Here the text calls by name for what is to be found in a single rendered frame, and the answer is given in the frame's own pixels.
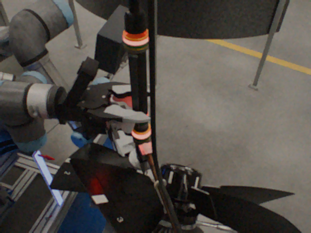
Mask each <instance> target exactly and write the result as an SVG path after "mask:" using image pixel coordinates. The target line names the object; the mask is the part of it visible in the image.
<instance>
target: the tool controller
mask: <svg viewBox="0 0 311 233"><path fill-rule="evenodd" d="M126 9H127V7H124V6H121V5H119V6H118V7H117V8H116V10H115V11H114V13H113V14H112V15H111V17H110V18H109V19H108V20H107V21H106V23H105V24H104V25H103V26H102V28H101V29H100V30H99V31H98V33H97V35H96V49H95V54H94V60H96V61H98V62H99V65H98V69H100V70H102V71H104V72H107V73H112V74H113V75H115V74H116V73H117V71H118V70H119V68H122V69H123V68H124V65H125V64H123V63H127V61H128V59H127V58H126V56H127V54H128V52H127V51H126V50H125V49H124V44H123V31H124V14H125V12H126Z"/></svg>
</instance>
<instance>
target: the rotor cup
mask: <svg viewBox="0 0 311 233"><path fill-rule="evenodd" d="M178 168H184V169H185V170H181V169H178ZM159 169H160V173H161V176H162V179H164V180H165V181H166V186H165V188H166V190H167V193H168V195H169V198H170V200H171V202H172V205H173V208H174V211H175V214H176V216H177V219H178V222H182V223H193V222H196V221H197V220H198V216H199V213H197V211H196V209H194V208H192V207H191V206H190V205H191V203H192V202H193V199H192V196H191V194H190V190H189V186H190V187H192V186H193V187H195V184H196V181H197V178H198V185H197V188H198V189H199V188H200V184H201V181H202V176H203V174H202V172H201V171H199V170H197V169H194V168H191V167H188V166H184V165H179V164H172V163H161V165H160V168H159ZM170 172H173V177H172V181H171V184H170V183H168V182H169V177H170ZM164 219H167V220H169V217H168V215H167V213H165V217H164Z"/></svg>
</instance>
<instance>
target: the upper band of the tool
mask: <svg viewBox="0 0 311 233"><path fill-rule="evenodd" d="M135 35H139V36H135ZM123 37H124V38H125V39H126V40H128V41H131V42H140V41H143V40H145V39H147V38H148V29H147V30H146V31H145V32H143V33H141V34H129V33H127V32H126V31H125V30H124V31H123ZM146 43H147V42H146ZM126 44H127V43H126ZM127 45H130V44H127ZM141 45H144V44H141ZM131 46H139V45H131ZM145 48H146V47H145ZM143 49H144V48H143ZM130 50H134V49H130ZM138 50H141V49H138Z"/></svg>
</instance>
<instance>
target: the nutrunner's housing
mask: <svg viewBox="0 0 311 233"><path fill-rule="evenodd" d="M128 6H129V8H127V9H126V12H125V14H124V30H125V31H126V32H127V33H129V34H141V33H143V32H145V31H146V30H147V25H146V14H145V12H144V10H143V9H142V8H141V7H140V0H128ZM135 147H136V153H137V150H138V149H139V145H135Z"/></svg>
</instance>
